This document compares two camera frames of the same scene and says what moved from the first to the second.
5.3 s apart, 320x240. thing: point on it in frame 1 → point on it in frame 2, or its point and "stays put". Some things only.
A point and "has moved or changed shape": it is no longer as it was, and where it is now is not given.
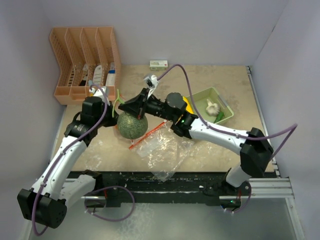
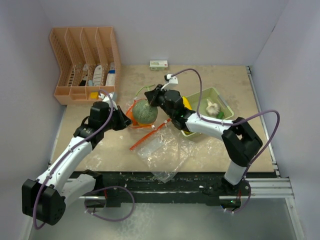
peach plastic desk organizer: [88, 57] stays put
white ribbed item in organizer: [97, 74] stays put
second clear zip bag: [164, 148] stays put
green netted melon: [130, 126] has moved or changed shape
